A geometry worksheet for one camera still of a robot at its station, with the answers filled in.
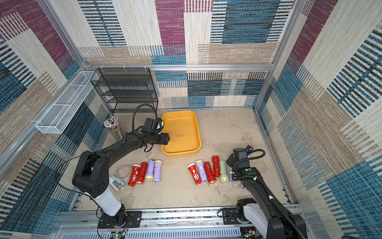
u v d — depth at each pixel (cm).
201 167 87
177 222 73
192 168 87
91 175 46
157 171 87
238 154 65
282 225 39
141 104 77
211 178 84
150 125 72
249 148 77
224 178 83
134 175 85
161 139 82
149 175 85
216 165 89
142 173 86
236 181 62
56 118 71
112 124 89
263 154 67
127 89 109
